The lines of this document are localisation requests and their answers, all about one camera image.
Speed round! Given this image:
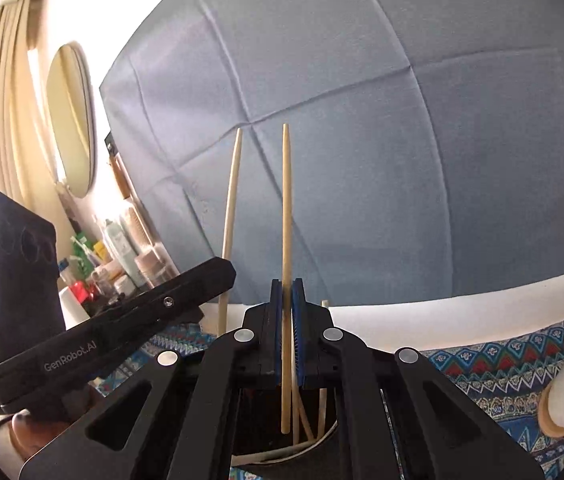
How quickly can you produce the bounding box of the person's left hand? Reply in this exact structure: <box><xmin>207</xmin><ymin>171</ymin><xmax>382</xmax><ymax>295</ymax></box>
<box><xmin>8</xmin><ymin>386</ymin><xmax>106</xmax><ymax>463</ymax></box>

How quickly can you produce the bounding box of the white paper sheet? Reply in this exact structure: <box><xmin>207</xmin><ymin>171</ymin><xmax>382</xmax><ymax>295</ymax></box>
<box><xmin>58</xmin><ymin>287</ymin><xmax>90</xmax><ymax>330</ymax></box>

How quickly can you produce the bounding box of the green bottle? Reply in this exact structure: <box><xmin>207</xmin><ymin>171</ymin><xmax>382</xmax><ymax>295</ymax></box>
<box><xmin>70</xmin><ymin>232</ymin><xmax>101</xmax><ymax>278</ymax></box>

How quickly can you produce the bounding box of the blue patterned tablecloth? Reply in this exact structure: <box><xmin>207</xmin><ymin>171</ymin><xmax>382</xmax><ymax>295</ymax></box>
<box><xmin>96</xmin><ymin>321</ymin><xmax>564</xmax><ymax>479</ymax></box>

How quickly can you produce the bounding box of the black cylindrical utensil holder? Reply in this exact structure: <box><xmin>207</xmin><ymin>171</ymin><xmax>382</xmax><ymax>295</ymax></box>
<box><xmin>231</xmin><ymin>388</ymin><xmax>342</xmax><ymax>479</ymax></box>

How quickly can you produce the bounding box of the round wooden coaster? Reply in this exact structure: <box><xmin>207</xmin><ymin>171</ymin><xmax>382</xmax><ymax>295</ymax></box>
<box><xmin>536</xmin><ymin>383</ymin><xmax>564</xmax><ymax>439</ymax></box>

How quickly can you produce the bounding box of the white lotion bottle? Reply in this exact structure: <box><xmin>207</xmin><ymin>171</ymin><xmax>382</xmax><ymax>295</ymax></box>
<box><xmin>102</xmin><ymin>219</ymin><xmax>146</xmax><ymax>288</ymax></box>

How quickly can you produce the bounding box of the pink glass jar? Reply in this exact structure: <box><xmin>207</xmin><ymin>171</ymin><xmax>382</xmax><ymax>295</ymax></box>
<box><xmin>134</xmin><ymin>246</ymin><xmax>177</xmax><ymax>288</ymax></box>

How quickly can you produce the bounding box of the beige curtain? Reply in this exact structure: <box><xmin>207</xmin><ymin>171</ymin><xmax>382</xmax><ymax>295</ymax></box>
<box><xmin>0</xmin><ymin>0</ymin><xmax>59</xmax><ymax>241</ymax></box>

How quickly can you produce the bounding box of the blue-grey padded headboard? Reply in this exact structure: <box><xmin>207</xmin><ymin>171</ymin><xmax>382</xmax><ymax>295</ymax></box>
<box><xmin>101</xmin><ymin>0</ymin><xmax>564</xmax><ymax>304</ymax></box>

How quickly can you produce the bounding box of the round wall mirror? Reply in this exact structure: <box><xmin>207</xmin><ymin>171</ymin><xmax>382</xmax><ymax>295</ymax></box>
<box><xmin>46</xmin><ymin>42</ymin><xmax>96</xmax><ymax>198</ymax></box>

